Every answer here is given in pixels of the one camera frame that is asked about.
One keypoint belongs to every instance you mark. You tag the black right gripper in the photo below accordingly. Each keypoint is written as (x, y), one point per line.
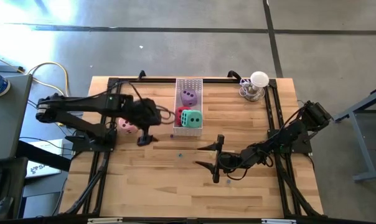
(228, 160)

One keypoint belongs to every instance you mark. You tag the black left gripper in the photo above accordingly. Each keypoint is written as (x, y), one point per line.
(144, 113)

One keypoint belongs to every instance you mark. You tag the large pink foam die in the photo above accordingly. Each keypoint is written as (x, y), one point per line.
(125, 126)

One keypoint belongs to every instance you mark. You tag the large green foam die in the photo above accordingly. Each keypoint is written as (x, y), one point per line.
(191, 119)

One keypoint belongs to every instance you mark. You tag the large purple foam die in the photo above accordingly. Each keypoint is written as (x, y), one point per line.
(188, 98)

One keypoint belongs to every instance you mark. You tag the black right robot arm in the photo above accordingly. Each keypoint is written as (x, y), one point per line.
(287, 133)

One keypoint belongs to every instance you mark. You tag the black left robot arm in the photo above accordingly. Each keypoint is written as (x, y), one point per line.
(82, 104)

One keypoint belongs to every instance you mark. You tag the white perforated basket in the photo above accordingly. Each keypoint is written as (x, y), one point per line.
(188, 132)

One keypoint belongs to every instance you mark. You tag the large red foam die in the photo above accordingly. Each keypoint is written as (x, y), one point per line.
(178, 116)

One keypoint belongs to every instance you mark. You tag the white mushroom lamp brass base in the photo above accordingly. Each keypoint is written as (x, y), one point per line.
(259, 79)

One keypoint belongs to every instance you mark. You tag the white printed box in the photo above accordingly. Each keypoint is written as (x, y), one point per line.
(41, 168)

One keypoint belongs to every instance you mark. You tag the grey side desk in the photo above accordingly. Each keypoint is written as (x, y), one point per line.
(7, 124)

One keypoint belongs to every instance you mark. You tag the dark computer desk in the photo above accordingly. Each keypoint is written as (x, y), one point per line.
(13, 186)

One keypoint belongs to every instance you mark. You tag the grey computer mouse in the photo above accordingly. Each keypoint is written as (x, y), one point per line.
(2, 208)

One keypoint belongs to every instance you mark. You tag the black aluminium table frame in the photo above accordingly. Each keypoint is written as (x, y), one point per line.
(157, 80)

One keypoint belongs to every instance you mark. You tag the silver aluminium bracket strip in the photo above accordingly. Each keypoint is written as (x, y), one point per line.
(278, 221)
(104, 220)

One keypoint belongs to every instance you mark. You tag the grey metal desk frame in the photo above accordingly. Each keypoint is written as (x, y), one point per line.
(361, 143)

